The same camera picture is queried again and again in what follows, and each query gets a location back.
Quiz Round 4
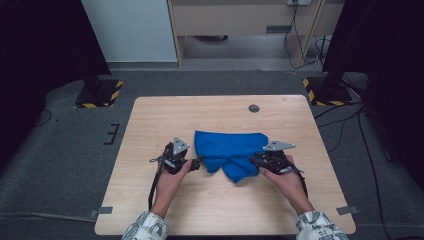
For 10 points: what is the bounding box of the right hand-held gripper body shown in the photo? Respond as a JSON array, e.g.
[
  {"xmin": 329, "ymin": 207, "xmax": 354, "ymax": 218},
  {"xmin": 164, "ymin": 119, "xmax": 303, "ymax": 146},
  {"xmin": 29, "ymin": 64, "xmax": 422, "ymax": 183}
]
[{"xmin": 262, "ymin": 140, "xmax": 297, "ymax": 175}]

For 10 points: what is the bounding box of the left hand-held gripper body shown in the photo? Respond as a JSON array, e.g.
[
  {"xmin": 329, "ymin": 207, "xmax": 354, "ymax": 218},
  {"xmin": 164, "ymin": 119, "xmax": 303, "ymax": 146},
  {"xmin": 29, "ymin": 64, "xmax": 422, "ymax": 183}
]
[{"xmin": 163, "ymin": 136, "xmax": 191, "ymax": 175}]

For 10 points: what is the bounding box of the blue cloth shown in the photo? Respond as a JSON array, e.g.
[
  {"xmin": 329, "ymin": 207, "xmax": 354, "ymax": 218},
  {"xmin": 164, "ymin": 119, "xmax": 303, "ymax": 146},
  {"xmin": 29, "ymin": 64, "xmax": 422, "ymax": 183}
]
[{"xmin": 194, "ymin": 130, "xmax": 269, "ymax": 184}]

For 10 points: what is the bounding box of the person's right hand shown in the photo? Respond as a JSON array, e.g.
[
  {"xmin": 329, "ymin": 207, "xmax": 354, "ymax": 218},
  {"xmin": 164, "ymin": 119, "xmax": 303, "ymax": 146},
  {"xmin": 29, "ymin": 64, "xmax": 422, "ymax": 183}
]
[{"xmin": 259, "ymin": 155, "xmax": 315, "ymax": 216}]

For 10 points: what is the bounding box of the person's left hand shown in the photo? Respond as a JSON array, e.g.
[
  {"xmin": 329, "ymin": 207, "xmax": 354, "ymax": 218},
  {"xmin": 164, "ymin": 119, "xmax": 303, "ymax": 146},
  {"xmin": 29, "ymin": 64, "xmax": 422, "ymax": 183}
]
[{"xmin": 151, "ymin": 159, "xmax": 194, "ymax": 215}]

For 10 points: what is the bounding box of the black yellow striped stand base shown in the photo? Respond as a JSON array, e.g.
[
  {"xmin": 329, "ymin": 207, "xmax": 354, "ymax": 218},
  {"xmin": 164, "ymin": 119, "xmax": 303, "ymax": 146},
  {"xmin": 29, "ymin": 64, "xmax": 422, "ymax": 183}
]
[
  {"xmin": 73, "ymin": 78, "xmax": 124, "ymax": 109},
  {"xmin": 302, "ymin": 76, "xmax": 354, "ymax": 108}
]

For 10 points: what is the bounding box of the grey tape strip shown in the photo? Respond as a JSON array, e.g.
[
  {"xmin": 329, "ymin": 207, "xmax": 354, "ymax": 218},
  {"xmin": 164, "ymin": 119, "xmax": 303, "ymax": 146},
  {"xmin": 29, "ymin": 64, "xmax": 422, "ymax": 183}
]
[
  {"xmin": 89, "ymin": 206, "xmax": 114, "ymax": 220},
  {"xmin": 335, "ymin": 205, "xmax": 361, "ymax": 216}
]

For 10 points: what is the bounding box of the dark round object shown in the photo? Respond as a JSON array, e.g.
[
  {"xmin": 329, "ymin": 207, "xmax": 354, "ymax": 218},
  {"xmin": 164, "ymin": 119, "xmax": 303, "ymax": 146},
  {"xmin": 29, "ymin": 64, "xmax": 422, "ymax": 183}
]
[{"xmin": 193, "ymin": 34, "xmax": 230, "ymax": 43}]

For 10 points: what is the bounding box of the white panel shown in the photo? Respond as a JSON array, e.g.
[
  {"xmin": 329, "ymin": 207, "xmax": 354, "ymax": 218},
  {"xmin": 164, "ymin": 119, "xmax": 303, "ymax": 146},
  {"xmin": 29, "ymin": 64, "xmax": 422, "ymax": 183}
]
[{"xmin": 81, "ymin": 0, "xmax": 178, "ymax": 64}]

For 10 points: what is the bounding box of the light wooden cabinet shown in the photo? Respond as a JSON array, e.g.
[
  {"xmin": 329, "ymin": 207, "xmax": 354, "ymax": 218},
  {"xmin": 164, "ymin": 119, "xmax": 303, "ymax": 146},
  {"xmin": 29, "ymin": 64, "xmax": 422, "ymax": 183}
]
[{"xmin": 166, "ymin": 0, "xmax": 346, "ymax": 68}]

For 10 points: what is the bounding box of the black curtain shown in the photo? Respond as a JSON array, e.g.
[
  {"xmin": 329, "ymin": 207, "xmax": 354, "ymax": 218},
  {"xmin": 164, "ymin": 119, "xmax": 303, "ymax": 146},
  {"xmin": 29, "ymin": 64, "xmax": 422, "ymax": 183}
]
[
  {"xmin": 0, "ymin": 0, "xmax": 113, "ymax": 169},
  {"xmin": 321, "ymin": 0, "xmax": 424, "ymax": 191}
]

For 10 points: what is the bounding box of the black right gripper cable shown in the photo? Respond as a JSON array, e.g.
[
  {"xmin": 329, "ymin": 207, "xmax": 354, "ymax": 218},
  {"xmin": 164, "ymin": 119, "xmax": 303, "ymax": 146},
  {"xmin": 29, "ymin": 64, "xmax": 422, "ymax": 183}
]
[{"xmin": 286, "ymin": 163, "xmax": 310, "ymax": 198}]

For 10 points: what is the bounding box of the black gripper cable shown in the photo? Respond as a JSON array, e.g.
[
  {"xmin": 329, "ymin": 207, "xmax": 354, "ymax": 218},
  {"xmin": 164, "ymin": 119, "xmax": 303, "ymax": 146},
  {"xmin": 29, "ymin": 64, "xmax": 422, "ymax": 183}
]
[
  {"xmin": 147, "ymin": 151, "xmax": 174, "ymax": 212},
  {"xmin": 286, "ymin": 163, "xmax": 310, "ymax": 198}
]

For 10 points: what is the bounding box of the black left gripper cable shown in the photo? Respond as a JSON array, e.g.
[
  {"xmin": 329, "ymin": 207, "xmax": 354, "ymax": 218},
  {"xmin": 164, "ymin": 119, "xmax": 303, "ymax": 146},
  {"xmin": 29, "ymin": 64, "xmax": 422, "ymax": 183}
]
[{"xmin": 147, "ymin": 151, "xmax": 174, "ymax": 212}]

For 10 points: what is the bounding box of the long black floor cable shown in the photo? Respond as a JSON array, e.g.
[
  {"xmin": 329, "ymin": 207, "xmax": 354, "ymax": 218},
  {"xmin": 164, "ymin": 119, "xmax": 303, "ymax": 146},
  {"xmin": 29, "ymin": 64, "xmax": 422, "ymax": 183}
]
[{"xmin": 356, "ymin": 106, "xmax": 394, "ymax": 240}]

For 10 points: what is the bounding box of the black hanging power cable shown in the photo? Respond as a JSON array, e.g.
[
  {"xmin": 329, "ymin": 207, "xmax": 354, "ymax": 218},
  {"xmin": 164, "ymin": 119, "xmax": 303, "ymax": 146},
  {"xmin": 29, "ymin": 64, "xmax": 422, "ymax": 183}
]
[{"xmin": 283, "ymin": 0, "xmax": 327, "ymax": 71}]

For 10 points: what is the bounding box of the thin black floor cable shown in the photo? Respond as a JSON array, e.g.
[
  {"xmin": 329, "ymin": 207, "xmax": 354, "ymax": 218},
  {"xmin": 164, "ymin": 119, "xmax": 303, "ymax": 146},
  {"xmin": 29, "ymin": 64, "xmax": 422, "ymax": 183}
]
[{"xmin": 33, "ymin": 109, "xmax": 54, "ymax": 128}]

